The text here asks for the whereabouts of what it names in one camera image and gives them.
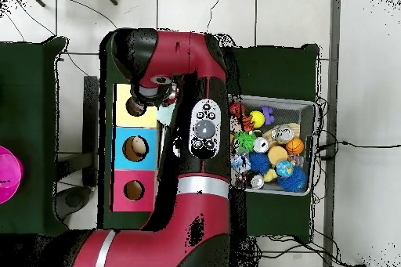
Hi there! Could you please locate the mint green cloth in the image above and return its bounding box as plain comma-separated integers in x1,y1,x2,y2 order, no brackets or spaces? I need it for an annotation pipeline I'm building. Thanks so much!
155,103,176,125

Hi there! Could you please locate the wooden box with three holes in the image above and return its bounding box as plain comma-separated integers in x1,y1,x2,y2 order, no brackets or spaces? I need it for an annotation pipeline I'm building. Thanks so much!
111,83,161,212

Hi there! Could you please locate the grey mesh bin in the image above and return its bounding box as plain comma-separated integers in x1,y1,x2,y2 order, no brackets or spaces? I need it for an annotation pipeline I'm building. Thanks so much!
228,93,316,197

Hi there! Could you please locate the small red ball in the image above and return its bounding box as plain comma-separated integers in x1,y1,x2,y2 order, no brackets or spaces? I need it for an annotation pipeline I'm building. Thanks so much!
229,103,246,118

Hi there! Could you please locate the small tiger plush toy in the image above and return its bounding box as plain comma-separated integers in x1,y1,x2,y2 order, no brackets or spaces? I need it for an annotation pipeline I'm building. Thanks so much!
239,112,255,132

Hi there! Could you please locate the green spiky ball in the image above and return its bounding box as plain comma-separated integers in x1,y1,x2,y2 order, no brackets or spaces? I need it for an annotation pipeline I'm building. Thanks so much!
233,131,257,152

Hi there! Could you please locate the yellow ball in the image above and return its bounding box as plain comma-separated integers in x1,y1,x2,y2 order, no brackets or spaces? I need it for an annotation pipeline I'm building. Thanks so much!
250,110,266,129

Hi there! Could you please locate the small blue spiky ball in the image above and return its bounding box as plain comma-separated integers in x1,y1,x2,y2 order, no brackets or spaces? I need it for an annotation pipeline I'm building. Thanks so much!
248,151,272,175

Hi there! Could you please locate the crushed silver drink can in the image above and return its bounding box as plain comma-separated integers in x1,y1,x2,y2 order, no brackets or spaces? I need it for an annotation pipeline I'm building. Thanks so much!
271,124,295,144

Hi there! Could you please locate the toy foam burger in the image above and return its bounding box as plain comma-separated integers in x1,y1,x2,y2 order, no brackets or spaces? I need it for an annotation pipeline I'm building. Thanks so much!
267,145,289,166

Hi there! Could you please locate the small orange basketball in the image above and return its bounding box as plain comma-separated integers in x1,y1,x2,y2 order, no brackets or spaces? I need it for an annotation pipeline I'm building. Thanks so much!
285,137,305,156

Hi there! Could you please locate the globe print ball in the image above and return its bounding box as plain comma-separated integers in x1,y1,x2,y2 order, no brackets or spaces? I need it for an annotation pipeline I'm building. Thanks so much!
275,160,294,179

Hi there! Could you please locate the grey floor base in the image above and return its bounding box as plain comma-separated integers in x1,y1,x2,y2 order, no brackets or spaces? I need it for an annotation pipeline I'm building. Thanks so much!
55,185,93,221

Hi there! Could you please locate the dark green side table cloth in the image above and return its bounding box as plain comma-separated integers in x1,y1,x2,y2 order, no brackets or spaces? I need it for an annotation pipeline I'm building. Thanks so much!
0,35,72,237

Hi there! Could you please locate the pink plastic bowl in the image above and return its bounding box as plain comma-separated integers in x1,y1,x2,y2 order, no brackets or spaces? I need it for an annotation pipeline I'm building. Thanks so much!
0,145,25,204

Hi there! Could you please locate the black frame between tables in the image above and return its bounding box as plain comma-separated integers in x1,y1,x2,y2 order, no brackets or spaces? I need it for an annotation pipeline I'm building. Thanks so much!
81,75,99,188

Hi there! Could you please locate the thin black floor wire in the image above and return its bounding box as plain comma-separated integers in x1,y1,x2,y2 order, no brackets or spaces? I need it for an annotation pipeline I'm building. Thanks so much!
204,0,228,33

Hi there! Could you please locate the black power cable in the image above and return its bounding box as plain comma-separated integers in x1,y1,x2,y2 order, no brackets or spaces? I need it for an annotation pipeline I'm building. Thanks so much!
316,139,401,161

